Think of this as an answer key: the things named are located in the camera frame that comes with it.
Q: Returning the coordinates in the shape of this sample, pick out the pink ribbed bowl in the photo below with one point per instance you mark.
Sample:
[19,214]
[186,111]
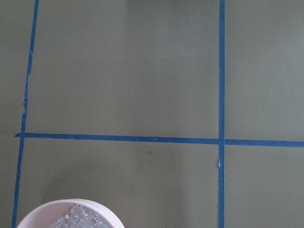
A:
[44,215]

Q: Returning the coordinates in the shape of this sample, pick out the clear ice cube pile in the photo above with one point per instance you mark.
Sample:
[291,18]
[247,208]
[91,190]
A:
[81,217]

